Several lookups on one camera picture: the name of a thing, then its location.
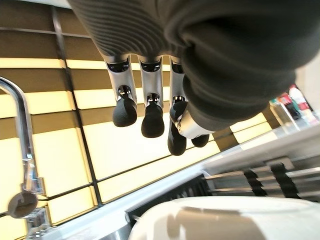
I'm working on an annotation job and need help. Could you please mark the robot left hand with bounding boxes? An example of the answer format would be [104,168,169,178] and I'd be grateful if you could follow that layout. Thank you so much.
[67,0,320,157]

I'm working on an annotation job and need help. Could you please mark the white ceramic plate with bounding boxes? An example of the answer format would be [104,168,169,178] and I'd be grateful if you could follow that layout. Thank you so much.
[128,195,320,240]

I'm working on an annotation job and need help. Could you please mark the steel dish drying rack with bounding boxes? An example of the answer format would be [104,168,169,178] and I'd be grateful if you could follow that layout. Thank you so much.
[124,154,320,223]

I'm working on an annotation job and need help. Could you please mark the chrome kitchen faucet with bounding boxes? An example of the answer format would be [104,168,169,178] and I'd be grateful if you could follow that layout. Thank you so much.
[0,76,50,237]

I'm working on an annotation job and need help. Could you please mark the window with dark frame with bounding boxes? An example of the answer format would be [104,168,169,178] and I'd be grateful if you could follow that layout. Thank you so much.
[0,0,280,240]

